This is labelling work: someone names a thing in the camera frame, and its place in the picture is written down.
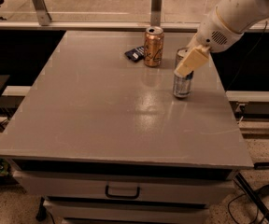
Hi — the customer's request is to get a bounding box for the middle metal railing bracket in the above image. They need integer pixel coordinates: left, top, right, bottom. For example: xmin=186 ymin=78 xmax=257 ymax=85
xmin=150 ymin=0 xmax=162 ymax=26

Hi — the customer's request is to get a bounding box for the black drawer handle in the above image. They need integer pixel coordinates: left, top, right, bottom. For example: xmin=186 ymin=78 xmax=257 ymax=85
xmin=105 ymin=185 xmax=141 ymax=200

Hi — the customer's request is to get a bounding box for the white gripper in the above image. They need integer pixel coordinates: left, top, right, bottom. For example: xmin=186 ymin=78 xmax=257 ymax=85
xmin=174 ymin=6 xmax=245 ymax=77

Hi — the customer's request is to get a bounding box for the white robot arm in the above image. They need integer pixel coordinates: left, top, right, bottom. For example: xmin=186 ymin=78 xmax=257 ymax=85
xmin=174 ymin=0 xmax=269 ymax=77

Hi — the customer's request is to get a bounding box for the silver blue redbull can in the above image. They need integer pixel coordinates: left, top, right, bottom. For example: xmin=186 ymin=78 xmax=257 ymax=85
xmin=173 ymin=48 xmax=193 ymax=99

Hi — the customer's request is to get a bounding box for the grey drawer cabinet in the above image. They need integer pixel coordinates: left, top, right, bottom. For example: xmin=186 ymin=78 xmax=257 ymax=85
xmin=0 ymin=32 xmax=252 ymax=224

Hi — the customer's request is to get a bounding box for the metal railing bracket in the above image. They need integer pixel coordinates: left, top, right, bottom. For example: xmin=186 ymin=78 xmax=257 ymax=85
xmin=150 ymin=0 xmax=162 ymax=26
xmin=32 ymin=0 xmax=51 ymax=26

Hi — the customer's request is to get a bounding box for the left metal railing bracket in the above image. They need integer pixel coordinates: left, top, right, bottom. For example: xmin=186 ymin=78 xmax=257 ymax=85
xmin=32 ymin=0 xmax=51 ymax=26

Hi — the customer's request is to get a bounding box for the orange soda can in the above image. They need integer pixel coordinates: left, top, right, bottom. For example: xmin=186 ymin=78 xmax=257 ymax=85
xmin=144 ymin=26 xmax=164 ymax=67

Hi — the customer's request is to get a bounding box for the dark blue snack packet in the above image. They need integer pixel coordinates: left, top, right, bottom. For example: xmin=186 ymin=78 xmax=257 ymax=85
xmin=125 ymin=46 xmax=144 ymax=63

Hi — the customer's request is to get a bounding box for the black floor cable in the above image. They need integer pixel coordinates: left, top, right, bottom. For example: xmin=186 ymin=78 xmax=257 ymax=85
xmin=227 ymin=192 xmax=269 ymax=224

